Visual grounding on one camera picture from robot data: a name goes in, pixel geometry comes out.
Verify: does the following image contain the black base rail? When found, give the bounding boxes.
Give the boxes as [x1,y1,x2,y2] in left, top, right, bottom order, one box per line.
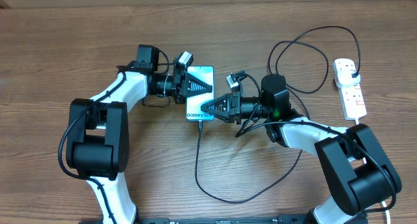
[78,213,313,224]

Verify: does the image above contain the white power strip cord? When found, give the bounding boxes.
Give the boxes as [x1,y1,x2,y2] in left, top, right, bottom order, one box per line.
[354,118,391,224]

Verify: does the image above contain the blue Samsung Galaxy smartphone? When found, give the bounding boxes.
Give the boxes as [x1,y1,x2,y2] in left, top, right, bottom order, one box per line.
[186,66,214,121]

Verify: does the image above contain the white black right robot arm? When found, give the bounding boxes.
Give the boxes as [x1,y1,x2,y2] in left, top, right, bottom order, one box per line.
[201,74,402,223]

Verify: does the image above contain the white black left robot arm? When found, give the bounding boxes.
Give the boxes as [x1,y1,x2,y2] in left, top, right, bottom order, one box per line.
[57,44,214,223]

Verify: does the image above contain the white power strip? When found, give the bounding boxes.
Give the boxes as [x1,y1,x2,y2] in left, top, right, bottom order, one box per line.
[332,57,368,121]

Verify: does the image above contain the white charger plug adapter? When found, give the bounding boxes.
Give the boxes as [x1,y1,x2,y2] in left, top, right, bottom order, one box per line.
[335,69,361,88]

